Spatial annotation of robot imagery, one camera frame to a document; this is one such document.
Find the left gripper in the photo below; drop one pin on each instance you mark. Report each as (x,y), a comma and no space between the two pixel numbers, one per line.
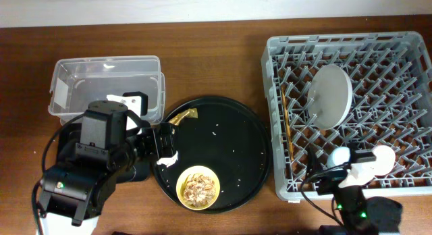
(165,140)

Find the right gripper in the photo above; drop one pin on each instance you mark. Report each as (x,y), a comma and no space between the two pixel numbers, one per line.
(333,174)

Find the blue cup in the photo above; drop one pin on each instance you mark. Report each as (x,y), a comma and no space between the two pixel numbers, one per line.
(338,156)

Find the white tissue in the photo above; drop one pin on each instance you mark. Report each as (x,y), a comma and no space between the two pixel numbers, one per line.
(168,161)

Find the gold foil wrapper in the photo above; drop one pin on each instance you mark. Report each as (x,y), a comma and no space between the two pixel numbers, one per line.
(189,113)

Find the pink cup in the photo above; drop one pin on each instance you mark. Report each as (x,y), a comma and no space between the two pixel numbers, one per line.
(385,158)

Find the yellow bowl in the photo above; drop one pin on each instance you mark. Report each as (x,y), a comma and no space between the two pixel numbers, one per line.
(194,170)

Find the food scraps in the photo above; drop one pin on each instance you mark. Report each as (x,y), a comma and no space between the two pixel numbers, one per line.
(199,190)

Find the grey round plate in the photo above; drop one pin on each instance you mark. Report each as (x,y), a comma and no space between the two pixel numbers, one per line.
(332,94)

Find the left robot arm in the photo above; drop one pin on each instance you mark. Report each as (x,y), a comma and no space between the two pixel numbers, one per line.
(106,145)

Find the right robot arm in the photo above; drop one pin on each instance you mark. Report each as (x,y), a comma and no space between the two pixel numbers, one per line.
(348,170)

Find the grey dishwasher rack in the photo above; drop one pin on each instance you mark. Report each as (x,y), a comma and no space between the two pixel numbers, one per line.
(390,74)

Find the round black serving tray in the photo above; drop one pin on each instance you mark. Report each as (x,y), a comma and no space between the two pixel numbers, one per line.
(226,137)

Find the black rectangular tray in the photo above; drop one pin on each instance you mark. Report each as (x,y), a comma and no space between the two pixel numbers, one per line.
(140,171)

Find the clear plastic storage bin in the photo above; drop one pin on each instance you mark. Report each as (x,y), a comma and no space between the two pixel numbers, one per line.
(79,81)

